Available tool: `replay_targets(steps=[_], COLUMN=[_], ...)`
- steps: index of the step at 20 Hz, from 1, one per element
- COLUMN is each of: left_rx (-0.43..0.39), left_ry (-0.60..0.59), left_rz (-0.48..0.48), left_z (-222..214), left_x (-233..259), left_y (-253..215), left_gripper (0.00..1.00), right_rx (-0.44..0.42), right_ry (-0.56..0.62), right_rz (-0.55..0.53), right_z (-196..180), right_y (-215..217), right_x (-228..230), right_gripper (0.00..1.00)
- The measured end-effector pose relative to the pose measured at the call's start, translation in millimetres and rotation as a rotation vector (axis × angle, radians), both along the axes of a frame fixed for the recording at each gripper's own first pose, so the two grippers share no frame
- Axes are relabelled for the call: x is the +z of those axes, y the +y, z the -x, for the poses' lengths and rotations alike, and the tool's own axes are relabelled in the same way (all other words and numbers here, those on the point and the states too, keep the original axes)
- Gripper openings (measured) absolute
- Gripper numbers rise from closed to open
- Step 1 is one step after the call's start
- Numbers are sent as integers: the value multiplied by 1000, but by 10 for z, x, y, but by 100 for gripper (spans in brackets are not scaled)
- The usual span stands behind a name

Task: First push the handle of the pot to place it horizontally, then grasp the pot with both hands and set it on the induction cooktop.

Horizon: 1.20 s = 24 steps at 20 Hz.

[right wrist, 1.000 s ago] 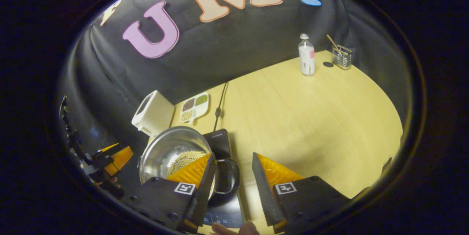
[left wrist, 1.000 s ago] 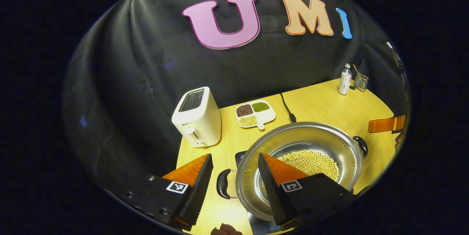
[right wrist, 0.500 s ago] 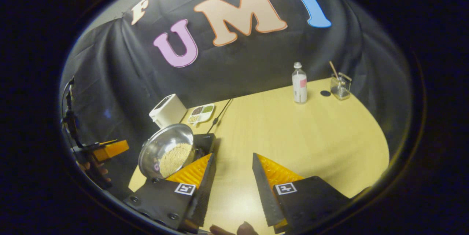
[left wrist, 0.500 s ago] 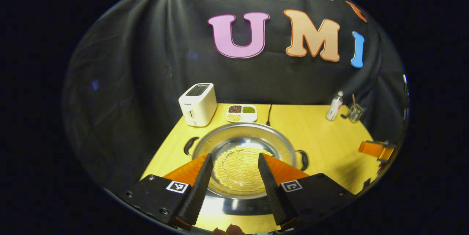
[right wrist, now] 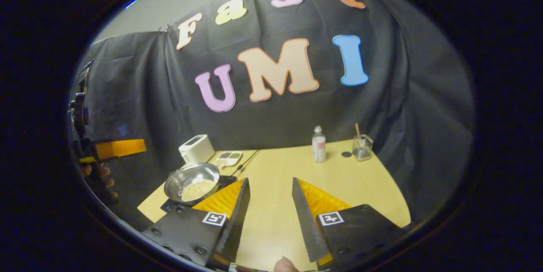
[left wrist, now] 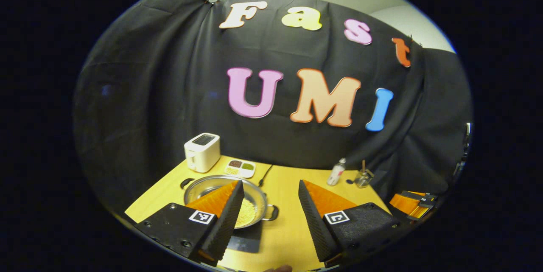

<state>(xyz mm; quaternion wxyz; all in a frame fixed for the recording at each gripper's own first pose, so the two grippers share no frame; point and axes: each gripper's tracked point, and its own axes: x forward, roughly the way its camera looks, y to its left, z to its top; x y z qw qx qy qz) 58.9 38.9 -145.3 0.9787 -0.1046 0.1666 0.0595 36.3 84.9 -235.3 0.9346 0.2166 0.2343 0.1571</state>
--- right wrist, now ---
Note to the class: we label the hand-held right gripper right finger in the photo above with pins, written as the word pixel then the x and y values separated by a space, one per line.
pixel 305 229

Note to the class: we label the pile of soybeans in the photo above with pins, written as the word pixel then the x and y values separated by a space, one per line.
pixel 198 189

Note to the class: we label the wooden chopstick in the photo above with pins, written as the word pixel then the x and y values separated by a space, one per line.
pixel 358 130

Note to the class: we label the white divided bean tray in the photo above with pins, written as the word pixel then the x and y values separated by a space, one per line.
pixel 228 158

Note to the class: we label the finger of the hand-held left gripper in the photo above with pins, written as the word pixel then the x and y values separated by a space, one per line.
pixel 121 148

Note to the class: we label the white plastic bottle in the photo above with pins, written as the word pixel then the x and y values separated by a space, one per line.
pixel 318 147

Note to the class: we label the white toaster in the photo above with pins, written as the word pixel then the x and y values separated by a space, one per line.
pixel 197 149

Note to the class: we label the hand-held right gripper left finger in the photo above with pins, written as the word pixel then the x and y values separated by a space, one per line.
pixel 235 225

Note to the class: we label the black induction cooktop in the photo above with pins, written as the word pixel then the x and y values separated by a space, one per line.
pixel 227 182

